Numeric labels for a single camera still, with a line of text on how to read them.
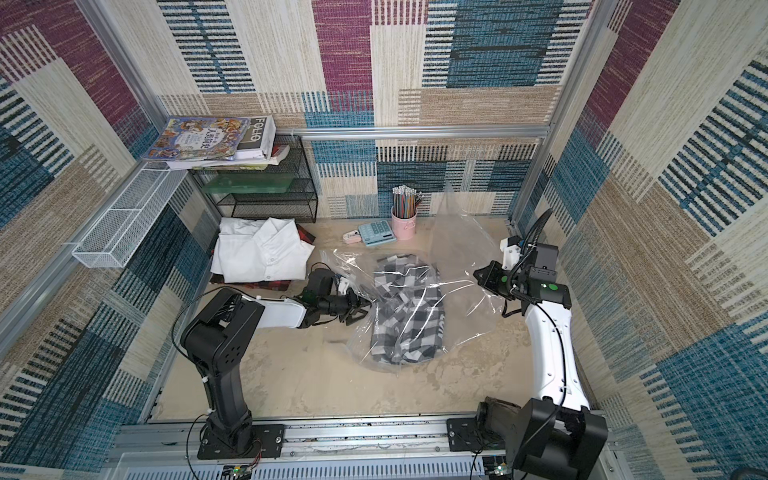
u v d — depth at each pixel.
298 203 1.18
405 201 1.08
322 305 0.80
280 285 0.99
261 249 0.99
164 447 0.75
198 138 0.81
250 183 0.97
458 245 0.84
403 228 1.09
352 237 1.12
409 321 0.83
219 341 0.50
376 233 1.15
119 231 0.73
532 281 0.55
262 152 0.79
